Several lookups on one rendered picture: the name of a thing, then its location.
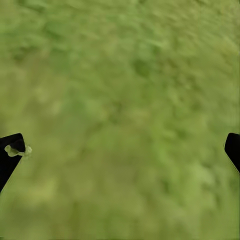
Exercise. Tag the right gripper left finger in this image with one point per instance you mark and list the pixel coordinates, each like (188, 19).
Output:
(12, 149)

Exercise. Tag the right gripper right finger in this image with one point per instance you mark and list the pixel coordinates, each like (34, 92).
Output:
(232, 148)

